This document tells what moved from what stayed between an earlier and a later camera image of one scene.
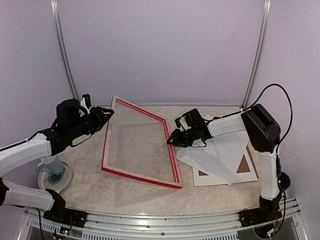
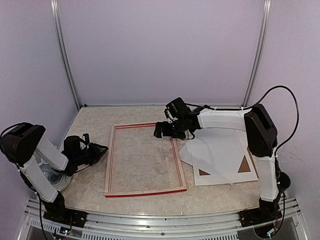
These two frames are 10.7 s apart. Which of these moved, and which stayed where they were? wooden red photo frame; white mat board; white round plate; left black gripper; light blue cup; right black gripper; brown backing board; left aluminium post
Moved: left black gripper; wooden red photo frame; right black gripper
Stayed: white mat board; light blue cup; white round plate; left aluminium post; brown backing board
